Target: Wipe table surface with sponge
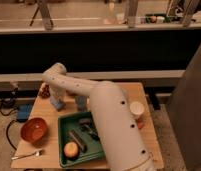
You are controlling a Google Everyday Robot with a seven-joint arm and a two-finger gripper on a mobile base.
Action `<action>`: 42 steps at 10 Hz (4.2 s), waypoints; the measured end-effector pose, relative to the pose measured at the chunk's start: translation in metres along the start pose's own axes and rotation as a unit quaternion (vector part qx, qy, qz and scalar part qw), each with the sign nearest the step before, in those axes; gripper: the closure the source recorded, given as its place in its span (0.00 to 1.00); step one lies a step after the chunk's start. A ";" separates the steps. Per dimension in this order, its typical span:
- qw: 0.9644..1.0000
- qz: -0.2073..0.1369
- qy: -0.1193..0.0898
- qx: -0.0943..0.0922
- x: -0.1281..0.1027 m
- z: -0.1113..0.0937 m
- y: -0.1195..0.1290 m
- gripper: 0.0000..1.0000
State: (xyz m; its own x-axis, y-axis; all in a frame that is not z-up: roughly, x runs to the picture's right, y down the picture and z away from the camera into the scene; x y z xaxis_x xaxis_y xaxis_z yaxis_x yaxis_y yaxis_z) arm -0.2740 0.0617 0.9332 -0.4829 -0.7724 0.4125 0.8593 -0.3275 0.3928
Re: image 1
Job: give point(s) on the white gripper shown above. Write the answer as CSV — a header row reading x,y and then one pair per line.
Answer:
x,y
56,95

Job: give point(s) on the blue sponge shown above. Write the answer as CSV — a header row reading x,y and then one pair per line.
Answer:
x,y
58,105

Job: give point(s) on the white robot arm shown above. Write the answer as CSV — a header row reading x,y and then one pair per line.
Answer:
x,y
118,131

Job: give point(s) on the dark red-brown cloth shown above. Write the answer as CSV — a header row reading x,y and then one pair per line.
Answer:
x,y
44,91

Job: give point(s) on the grey-blue cup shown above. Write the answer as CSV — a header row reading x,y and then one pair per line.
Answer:
x,y
81,102

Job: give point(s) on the blue box on floor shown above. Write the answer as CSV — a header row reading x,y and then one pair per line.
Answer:
x,y
23,113

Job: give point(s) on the black tool in tray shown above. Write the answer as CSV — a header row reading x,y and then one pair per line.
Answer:
x,y
87,126

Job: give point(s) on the red-brown bowl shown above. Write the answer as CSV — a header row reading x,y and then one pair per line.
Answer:
x,y
34,130

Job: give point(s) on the dark utensil in tray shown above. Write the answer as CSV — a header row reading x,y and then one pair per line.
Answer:
x,y
80,142

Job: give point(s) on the green plastic tray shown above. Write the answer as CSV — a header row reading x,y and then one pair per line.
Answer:
x,y
80,129

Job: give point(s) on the round bread bun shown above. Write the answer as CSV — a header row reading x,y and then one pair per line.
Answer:
x,y
71,150

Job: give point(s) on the white paper cup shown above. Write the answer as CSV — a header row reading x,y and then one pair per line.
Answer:
x,y
137,109

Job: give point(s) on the orange carrot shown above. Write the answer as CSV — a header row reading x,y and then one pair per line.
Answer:
x,y
140,124

